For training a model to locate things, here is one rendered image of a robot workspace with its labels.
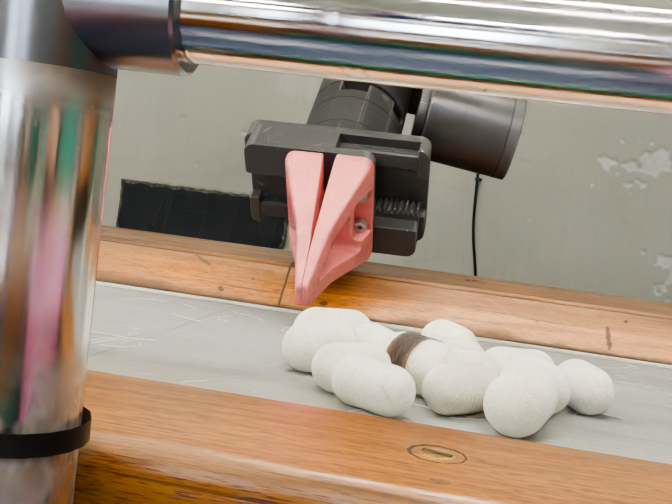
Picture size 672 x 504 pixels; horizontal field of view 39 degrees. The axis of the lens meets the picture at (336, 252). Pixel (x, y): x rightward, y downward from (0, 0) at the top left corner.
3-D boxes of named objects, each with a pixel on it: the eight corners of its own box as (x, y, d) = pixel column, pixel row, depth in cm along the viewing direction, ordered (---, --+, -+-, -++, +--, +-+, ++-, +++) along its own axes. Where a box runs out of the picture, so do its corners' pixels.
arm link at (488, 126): (355, 54, 69) (375, -45, 62) (508, 93, 69) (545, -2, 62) (318, 171, 62) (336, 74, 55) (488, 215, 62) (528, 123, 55)
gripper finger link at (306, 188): (400, 257, 44) (425, 140, 50) (250, 239, 45) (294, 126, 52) (395, 355, 48) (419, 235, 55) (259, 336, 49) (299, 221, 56)
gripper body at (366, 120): (428, 157, 50) (443, 82, 55) (240, 137, 51) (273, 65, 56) (421, 248, 54) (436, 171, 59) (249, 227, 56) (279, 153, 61)
